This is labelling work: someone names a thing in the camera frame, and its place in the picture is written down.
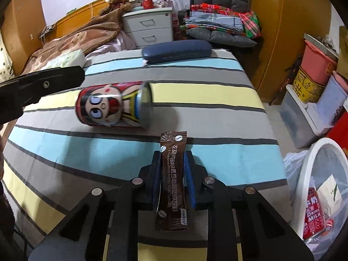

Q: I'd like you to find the brown coffee sachet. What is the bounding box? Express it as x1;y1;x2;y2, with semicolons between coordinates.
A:
155;131;187;231

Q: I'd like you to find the red cartoon drink can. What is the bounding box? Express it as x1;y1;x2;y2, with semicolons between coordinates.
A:
75;81;153;129

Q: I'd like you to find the white trash basket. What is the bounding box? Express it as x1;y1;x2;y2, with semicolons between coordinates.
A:
283;137;347;260

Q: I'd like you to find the red milk can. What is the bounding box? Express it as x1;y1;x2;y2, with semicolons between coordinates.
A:
303;187;326;242

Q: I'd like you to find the green tissue pack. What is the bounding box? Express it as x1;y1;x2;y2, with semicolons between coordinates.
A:
41;50;87;70

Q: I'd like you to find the wooden headboard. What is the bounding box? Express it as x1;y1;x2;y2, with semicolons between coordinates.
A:
40;0;109;44

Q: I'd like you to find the striped bed sheet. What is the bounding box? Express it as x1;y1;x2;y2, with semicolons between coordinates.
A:
2;50;291;253

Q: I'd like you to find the wooden side cabinet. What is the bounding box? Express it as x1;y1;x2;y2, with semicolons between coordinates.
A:
1;0;46;75

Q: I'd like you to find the white crumpled paper pack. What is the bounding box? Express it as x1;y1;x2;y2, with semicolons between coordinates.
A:
317;175;342;217

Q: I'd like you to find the brown blanket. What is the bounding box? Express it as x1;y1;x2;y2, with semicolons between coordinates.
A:
22;2;132;75

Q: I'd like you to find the clear storage box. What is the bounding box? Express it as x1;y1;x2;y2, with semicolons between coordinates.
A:
279;84;333;149

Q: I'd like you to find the red gift box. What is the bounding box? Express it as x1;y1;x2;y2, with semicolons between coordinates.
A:
327;111;348;156

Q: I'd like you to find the brown teddy bear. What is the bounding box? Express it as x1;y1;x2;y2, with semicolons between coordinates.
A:
99;0;134;16

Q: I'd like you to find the grey drawer nightstand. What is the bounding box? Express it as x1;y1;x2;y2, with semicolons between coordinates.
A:
123;7;173;49

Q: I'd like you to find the red jar on nightstand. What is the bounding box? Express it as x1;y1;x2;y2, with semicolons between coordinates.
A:
142;0;154;10

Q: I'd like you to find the yellow patterned box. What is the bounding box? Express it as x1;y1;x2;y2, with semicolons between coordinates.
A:
293;67;325;104

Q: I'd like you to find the lavender cylindrical bin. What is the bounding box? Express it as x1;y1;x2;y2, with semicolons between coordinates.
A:
316;74;347;125

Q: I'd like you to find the navy glasses case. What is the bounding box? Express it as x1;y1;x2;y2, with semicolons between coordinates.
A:
142;40;212;64

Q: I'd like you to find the pink plastic bucket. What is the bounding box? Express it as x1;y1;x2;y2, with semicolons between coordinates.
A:
301;40;337;85

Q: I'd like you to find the gold paper bag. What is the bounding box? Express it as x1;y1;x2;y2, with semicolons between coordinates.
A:
337;26;348;80

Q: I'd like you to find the folded colourful bedding stack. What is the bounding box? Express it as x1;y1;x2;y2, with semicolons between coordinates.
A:
180;3;261;39

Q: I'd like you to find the grey cushioned chair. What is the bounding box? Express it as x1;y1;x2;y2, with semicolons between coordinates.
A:
179;0;261;48

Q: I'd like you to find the wooden wardrobe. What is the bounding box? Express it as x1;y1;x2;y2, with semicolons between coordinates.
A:
236;0;331;102

